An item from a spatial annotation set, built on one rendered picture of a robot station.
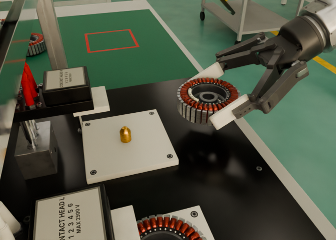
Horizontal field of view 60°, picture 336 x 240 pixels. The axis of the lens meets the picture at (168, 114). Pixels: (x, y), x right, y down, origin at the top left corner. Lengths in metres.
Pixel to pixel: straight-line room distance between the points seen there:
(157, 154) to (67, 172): 0.15
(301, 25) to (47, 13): 0.44
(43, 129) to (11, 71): 0.29
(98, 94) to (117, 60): 0.41
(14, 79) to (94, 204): 0.12
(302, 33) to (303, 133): 1.42
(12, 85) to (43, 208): 0.11
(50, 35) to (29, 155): 0.24
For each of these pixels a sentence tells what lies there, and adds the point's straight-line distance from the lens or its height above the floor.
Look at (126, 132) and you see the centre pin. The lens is 0.51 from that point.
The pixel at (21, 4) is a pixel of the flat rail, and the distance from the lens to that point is 0.35.
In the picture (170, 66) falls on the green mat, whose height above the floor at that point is 0.75.
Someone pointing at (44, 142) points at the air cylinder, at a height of 0.82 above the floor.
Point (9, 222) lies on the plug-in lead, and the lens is 0.29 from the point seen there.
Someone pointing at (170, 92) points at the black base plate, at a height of 0.77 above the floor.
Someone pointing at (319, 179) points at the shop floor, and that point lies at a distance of 1.67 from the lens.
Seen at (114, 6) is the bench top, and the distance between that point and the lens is 1.37.
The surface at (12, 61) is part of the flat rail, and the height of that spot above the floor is 1.03.
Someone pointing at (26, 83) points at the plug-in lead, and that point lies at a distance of 0.42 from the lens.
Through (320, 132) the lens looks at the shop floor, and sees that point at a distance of 1.96.
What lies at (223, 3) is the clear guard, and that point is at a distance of 0.40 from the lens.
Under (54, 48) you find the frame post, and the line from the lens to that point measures 0.63.
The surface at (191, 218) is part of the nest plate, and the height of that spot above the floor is 0.78.
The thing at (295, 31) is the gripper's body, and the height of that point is 0.96.
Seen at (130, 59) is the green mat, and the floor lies 0.75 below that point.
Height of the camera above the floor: 1.13
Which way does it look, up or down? 37 degrees down
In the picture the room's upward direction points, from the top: straight up
